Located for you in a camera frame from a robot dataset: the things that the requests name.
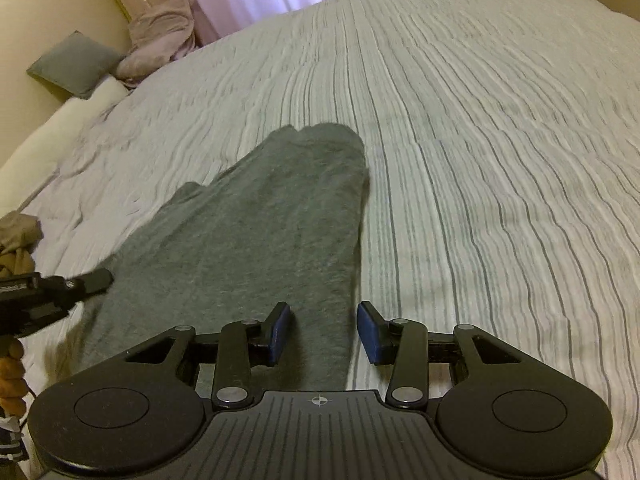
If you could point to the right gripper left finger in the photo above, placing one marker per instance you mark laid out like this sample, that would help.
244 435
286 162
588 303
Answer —
242 346

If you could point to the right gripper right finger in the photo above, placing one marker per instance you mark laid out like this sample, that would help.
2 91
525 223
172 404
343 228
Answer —
401 344

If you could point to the grey knit garment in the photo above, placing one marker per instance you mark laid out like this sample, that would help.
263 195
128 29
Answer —
282 224

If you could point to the left hand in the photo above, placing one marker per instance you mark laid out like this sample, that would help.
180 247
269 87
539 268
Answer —
13 386

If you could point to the brown garment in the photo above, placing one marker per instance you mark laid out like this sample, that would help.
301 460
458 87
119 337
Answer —
16 263

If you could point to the olive grey garment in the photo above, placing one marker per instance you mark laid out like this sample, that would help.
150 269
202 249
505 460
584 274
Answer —
19 231

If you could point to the white long pillow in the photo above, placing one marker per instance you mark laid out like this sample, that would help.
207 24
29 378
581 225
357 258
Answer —
35 162

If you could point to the grey square cushion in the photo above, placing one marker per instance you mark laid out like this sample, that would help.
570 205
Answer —
77 64

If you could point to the striped bed cover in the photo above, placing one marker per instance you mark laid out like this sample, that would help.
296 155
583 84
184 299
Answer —
502 138

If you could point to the mauve crumpled blanket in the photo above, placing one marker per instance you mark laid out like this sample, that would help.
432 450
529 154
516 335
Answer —
159 36

